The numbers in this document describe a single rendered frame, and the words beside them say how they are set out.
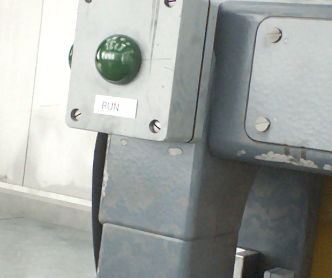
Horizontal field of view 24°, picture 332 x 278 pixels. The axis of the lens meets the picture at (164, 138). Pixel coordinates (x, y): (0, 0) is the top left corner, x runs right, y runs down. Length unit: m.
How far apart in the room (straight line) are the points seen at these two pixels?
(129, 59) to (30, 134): 6.92
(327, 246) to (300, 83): 0.33
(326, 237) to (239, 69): 0.32
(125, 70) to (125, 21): 0.03
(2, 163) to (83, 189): 0.98
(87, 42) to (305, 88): 0.14
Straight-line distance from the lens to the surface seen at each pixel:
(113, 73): 0.45
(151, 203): 0.50
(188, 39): 0.46
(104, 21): 0.47
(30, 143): 7.35
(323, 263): 0.77
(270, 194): 0.69
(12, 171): 7.50
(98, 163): 0.55
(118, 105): 0.46
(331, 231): 0.77
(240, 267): 0.67
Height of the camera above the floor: 1.27
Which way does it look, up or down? 3 degrees down
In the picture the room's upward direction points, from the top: 7 degrees clockwise
